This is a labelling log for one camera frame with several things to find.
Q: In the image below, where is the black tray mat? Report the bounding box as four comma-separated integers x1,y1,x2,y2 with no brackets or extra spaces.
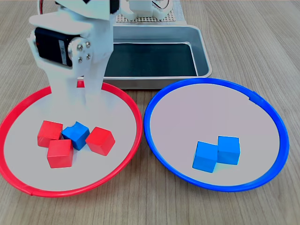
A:
104,43,199,77

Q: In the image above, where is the red-rimmed white plate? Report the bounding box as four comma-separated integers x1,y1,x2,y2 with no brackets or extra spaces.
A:
0,81,143,197

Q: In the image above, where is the blue cube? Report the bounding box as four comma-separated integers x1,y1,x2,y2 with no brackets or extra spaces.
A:
192,141,219,173
217,135,240,165
61,121,90,150

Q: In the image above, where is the steel tray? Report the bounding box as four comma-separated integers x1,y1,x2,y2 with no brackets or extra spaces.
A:
76,24,213,90

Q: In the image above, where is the red robot cable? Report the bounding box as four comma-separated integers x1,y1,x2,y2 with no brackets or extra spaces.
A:
37,0,46,16

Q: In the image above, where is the red cube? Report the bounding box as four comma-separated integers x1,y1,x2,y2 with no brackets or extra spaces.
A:
85,127,116,157
46,139,74,169
37,120,63,148

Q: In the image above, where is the pale perforated base plate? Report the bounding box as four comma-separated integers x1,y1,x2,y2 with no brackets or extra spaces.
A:
116,7,176,23

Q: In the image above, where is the blue-rimmed white plate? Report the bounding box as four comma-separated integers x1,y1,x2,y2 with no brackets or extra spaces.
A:
143,78,290,192

